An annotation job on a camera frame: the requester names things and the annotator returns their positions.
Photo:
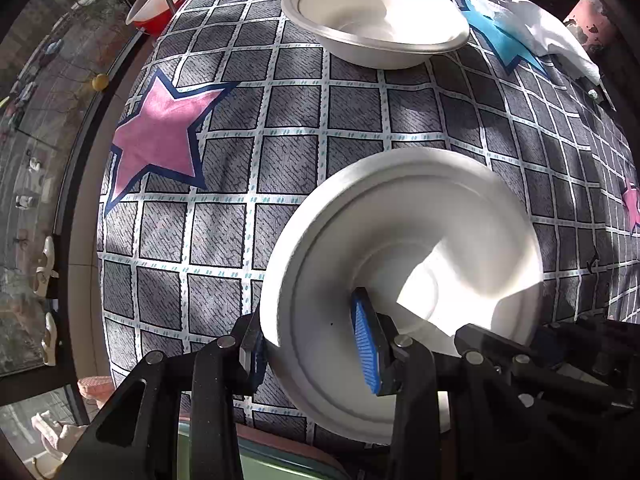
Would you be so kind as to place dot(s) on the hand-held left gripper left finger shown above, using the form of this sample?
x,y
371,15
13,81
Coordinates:
x,y
257,360

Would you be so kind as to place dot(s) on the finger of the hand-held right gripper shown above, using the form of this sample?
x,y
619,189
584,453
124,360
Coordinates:
x,y
575,345
550,375

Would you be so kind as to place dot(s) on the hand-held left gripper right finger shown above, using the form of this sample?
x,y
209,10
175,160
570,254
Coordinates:
x,y
367,350

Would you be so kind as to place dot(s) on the pale green plate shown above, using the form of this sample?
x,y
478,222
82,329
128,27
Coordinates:
x,y
280,462

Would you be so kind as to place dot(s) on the pink slipper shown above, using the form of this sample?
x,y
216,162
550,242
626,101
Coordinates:
x,y
95,387

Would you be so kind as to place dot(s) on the pinkish white rag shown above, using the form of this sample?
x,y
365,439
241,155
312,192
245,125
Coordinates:
x,y
55,435

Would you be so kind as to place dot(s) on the grey checked star-print tablecloth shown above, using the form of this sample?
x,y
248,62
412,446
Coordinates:
x,y
300,110

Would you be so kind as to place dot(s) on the white cloth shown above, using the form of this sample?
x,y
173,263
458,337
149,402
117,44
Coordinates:
x,y
545,27

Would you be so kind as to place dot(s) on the yellow ball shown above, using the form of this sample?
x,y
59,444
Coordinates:
x,y
100,82

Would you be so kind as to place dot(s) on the large white bowl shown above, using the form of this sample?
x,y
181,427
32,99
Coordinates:
x,y
370,10

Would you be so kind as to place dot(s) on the pink chipped post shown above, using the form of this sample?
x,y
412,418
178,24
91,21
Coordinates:
x,y
592,15

